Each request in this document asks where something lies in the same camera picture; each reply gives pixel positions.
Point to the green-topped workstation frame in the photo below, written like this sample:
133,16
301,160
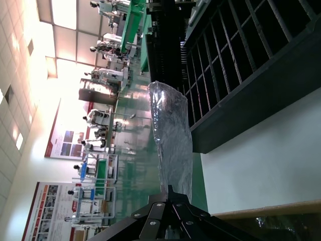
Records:
101,169

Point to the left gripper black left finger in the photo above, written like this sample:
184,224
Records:
155,216

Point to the blue-railed metal rack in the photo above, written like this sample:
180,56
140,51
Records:
86,198

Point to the dark metal cabinet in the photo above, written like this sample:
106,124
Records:
97,94

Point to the black slotted plastic container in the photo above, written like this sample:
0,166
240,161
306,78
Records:
263,88

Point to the photo grid wall poster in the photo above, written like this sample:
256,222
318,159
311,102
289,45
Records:
50,213

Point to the white-suited worker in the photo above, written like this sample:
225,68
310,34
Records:
72,194
91,146
80,169
104,6
95,116
104,49

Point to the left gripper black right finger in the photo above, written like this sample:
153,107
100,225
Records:
186,216

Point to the white workshop machine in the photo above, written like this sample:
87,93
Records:
113,76

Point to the red-bordered wall poster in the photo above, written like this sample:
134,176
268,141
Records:
66,130

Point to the brown cardboard box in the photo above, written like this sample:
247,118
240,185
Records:
263,209

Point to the bagged graphics card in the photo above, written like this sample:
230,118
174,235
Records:
288,228

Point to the translucent grey antistatic bag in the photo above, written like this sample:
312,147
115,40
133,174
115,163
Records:
173,140

